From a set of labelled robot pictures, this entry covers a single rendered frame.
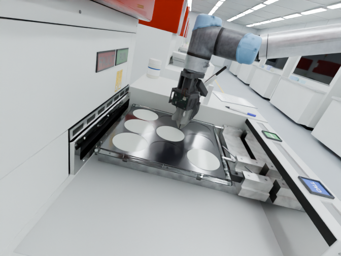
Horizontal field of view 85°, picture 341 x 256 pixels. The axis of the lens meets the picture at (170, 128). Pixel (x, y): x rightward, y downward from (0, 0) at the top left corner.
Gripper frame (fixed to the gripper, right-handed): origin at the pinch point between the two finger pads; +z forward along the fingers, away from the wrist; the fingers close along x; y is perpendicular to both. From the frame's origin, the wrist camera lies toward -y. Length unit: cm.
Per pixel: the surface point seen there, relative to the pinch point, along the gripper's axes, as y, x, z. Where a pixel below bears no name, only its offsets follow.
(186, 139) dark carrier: 5.3, 5.8, 1.6
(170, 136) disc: 8.7, 1.5, 1.5
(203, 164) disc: 13.1, 16.0, 1.5
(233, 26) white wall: -1258, -424, -166
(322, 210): 14.5, 42.4, -4.5
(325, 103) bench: -464, 102, 25
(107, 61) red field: 22.8, -15.6, -18.1
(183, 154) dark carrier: 13.6, 9.7, 1.5
